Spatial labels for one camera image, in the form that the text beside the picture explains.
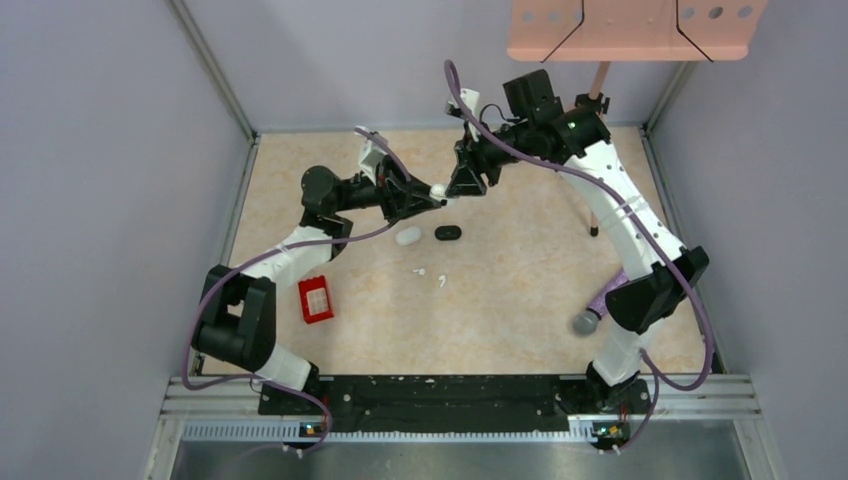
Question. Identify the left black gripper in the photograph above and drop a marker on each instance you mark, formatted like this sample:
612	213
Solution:
399	194

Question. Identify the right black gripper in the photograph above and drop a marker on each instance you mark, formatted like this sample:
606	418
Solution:
473	155

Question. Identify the small white square earbud case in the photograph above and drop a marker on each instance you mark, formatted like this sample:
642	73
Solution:
438	192

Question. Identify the white oval charging case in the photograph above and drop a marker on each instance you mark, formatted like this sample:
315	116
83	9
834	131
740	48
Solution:
408	236

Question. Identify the black oval earbud case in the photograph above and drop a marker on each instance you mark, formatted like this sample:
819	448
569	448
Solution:
448	233

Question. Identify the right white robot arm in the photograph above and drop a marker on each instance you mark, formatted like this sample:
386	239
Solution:
577	145

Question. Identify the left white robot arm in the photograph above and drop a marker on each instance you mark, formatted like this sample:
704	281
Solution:
236	318

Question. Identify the red plastic box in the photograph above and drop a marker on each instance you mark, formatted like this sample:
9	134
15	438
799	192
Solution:
315	300

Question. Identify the purple handheld microphone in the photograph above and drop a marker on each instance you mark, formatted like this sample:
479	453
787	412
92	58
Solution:
586	322

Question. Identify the pink music stand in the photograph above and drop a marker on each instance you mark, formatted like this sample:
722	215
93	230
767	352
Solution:
685	32

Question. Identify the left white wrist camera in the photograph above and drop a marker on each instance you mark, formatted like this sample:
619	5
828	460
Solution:
371	154

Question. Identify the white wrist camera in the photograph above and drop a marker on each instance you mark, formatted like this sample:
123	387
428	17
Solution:
470	115
371	154

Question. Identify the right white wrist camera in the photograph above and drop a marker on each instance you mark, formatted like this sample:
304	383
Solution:
470	115

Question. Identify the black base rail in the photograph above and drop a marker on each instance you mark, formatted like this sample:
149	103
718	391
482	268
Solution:
456	404

